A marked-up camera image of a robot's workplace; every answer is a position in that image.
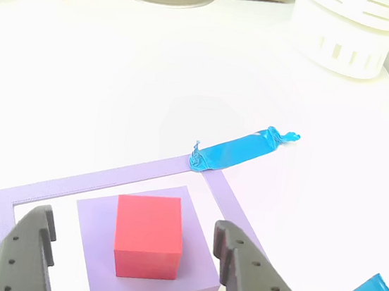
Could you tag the purple square block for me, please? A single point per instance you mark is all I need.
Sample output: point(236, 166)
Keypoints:
point(196, 277)

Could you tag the small red cube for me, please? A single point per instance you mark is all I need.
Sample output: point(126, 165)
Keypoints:
point(148, 232)

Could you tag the twisted blue tape strip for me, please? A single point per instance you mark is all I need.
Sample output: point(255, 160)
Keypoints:
point(239, 152)

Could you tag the white filament spool stack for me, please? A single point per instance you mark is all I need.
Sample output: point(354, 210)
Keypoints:
point(346, 36)

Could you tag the purple square frame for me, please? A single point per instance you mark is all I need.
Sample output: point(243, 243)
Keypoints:
point(105, 180)

